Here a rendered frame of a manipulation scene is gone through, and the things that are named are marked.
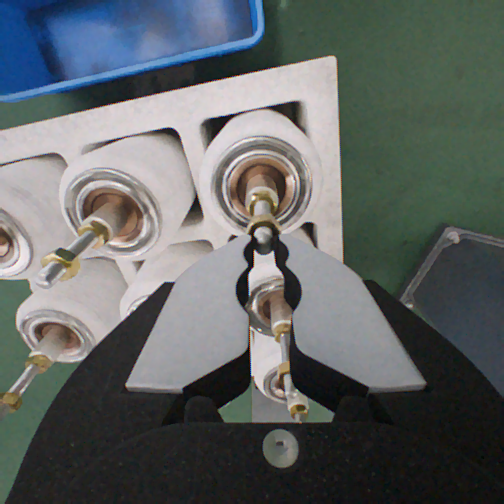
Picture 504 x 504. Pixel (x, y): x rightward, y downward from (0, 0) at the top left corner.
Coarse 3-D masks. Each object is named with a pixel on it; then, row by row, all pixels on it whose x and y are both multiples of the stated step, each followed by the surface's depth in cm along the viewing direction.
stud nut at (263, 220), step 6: (252, 216) 15; (258, 216) 15; (264, 216) 14; (270, 216) 14; (252, 222) 14; (258, 222) 14; (264, 222) 14; (270, 222) 14; (276, 222) 15; (246, 228) 15; (252, 228) 14; (270, 228) 14; (276, 228) 14; (252, 234) 14; (276, 234) 14
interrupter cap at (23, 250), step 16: (0, 208) 22; (0, 224) 22; (16, 224) 23; (0, 240) 24; (16, 240) 23; (0, 256) 24; (16, 256) 24; (32, 256) 24; (0, 272) 25; (16, 272) 25
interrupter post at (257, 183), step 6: (252, 180) 20; (258, 180) 19; (264, 180) 19; (270, 180) 20; (252, 186) 19; (258, 186) 18; (264, 186) 18; (270, 186) 19; (246, 192) 19; (252, 192) 18; (270, 192) 18; (276, 192) 19; (246, 198) 18; (276, 198) 18; (246, 204) 19
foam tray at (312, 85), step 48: (192, 96) 24; (240, 96) 24; (288, 96) 24; (336, 96) 24; (0, 144) 26; (48, 144) 26; (96, 144) 29; (192, 144) 26; (336, 144) 26; (336, 192) 28; (192, 240) 32; (336, 240) 31
